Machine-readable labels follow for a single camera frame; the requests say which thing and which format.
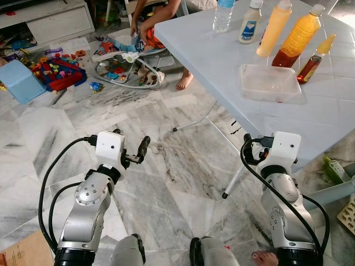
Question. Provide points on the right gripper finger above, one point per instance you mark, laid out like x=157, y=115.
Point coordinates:
x=249, y=152

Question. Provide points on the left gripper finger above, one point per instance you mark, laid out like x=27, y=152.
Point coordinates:
x=117, y=132
x=143, y=148

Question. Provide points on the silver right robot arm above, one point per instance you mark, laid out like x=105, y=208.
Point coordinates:
x=283, y=210

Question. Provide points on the small blue toy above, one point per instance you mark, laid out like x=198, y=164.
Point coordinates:
x=96, y=87

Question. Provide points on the green power strip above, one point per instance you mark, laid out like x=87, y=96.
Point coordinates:
x=335, y=169

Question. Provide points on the clear plastic food container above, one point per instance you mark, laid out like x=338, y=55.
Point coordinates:
x=269, y=83

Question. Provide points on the baby bouncer seat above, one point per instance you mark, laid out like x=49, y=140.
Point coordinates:
x=127, y=58

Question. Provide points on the pale blue plastic folding table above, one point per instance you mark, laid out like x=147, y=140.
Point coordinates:
x=222, y=72

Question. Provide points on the grey left robot leg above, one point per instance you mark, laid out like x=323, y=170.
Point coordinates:
x=128, y=252

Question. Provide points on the yellow patterned board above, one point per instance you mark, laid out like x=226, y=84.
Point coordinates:
x=346, y=216

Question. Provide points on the bare person foot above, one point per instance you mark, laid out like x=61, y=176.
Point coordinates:
x=265, y=259

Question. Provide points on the small amber sauce bottle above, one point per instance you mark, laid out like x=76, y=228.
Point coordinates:
x=313, y=64

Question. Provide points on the light blue plastic box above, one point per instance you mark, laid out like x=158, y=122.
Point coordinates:
x=22, y=80

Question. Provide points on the seated person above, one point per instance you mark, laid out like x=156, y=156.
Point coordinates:
x=158, y=22

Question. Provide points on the large orange drink bottle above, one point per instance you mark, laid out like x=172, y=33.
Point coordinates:
x=297, y=41

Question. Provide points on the white mayonnaise bottle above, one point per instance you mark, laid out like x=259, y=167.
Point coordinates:
x=249, y=30

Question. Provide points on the pale orange juice bottle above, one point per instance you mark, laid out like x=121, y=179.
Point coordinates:
x=273, y=30

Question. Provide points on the white low cabinet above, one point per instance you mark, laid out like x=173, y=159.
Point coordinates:
x=50, y=25

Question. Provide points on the clear water bottle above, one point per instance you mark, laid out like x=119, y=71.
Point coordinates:
x=223, y=19

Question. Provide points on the brown cardboard piece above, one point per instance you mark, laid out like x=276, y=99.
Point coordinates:
x=25, y=252

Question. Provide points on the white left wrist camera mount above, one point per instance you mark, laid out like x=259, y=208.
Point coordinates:
x=108, y=148

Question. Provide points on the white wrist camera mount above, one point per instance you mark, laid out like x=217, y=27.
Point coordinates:
x=285, y=149
x=108, y=148

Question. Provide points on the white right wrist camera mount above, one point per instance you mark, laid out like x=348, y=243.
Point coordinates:
x=285, y=149

